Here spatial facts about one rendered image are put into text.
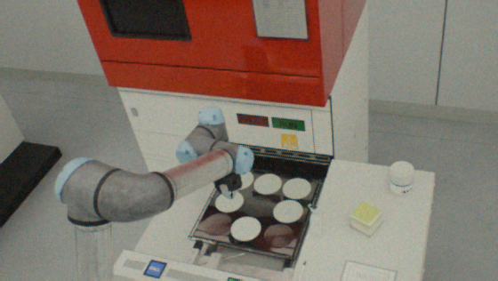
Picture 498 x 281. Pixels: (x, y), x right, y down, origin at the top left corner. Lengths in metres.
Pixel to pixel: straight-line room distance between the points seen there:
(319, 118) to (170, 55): 0.53
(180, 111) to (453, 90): 1.97
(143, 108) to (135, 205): 0.95
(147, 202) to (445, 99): 2.61
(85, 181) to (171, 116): 0.87
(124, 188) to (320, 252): 0.69
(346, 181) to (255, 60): 0.51
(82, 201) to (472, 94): 2.70
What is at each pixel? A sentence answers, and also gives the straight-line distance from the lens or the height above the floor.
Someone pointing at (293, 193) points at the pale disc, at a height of 0.90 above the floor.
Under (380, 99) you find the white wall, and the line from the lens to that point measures 3.57.
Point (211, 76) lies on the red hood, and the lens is 1.76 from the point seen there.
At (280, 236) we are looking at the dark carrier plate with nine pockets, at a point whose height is 0.90.
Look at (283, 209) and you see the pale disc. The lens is 1.83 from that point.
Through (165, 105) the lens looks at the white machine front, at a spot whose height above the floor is 1.12.
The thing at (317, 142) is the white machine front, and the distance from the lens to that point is 1.86.
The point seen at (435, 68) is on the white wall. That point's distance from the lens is 3.39.
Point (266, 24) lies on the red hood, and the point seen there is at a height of 1.51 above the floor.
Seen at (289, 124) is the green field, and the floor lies 1.10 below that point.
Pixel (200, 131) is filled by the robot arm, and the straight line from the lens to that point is 1.54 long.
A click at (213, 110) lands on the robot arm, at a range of 1.57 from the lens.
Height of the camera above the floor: 2.26
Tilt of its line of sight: 40 degrees down
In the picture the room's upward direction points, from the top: 11 degrees counter-clockwise
